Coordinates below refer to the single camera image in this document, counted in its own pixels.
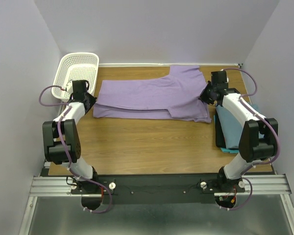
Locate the purple t shirt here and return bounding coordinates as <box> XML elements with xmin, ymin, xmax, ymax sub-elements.
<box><xmin>93</xmin><ymin>65</ymin><xmax>211</xmax><ymax>123</ymax></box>

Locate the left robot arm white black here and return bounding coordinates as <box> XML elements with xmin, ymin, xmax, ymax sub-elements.
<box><xmin>39</xmin><ymin>80</ymin><xmax>99</xmax><ymax>194</ymax></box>

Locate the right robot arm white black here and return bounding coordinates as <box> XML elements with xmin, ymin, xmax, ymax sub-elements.
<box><xmin>199</xmin><ymin>70</ymin><xmax>281</xmax><ymax>192</ymax></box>

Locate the white plastic laundry basket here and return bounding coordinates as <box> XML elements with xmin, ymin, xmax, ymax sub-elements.
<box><xmin>51</xmin><ymin>52</ymin><xmax>99</xmax><ymax>102</ymax></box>

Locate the folded teal t shirt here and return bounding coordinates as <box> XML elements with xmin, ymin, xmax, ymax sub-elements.
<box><xmin>216</xmin><ymin>106</ymin><xmax>243</xmax><ymax>149</ymax></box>

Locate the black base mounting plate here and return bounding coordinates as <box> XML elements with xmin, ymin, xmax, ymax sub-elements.
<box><xmin>69</xmin><ymin>173</ymin><xmax>245</xmax><ymax>209</ymax></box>

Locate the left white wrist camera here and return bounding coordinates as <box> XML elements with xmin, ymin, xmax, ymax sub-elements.
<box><xmin>61</xmin><ymin>80</ymin><xmax>73</xmax><ymax>94</ymax></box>

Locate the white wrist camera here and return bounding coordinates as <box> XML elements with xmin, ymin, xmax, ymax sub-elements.
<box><xmin>220</xmin><ymin>69</ymin><xmax>229</xmax><ymax>83</ymax></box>
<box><xmin>61</xmin><ymin>80</ymin><xmax>73</xmax><ymax>94</ymax></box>

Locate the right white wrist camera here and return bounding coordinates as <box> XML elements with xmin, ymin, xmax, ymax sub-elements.
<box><xmin>220</xmin><ymin>69</ymin><xmax>229</xmax><ymax>83</ymax></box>

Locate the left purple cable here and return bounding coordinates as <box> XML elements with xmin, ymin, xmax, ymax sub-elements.
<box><xmin>38</xmin><ymin>85</ymin><xmax>113</xmax><ymax>214</ymax></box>

